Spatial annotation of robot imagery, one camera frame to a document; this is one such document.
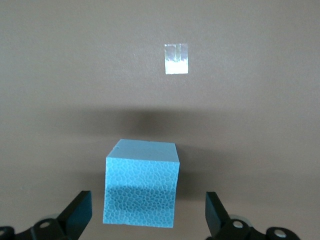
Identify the clear tape piece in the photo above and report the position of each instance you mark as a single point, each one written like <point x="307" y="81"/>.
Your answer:
<point x="176" y="60"/>

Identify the light blue foam block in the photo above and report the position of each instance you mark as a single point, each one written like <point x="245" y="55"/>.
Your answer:
<point x="141" y="185"/>

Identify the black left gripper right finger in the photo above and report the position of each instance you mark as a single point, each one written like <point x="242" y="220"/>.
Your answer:
<point x="216" y="215"/>

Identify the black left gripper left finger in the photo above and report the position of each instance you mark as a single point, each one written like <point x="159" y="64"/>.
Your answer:
<point x="75" y="217"/>

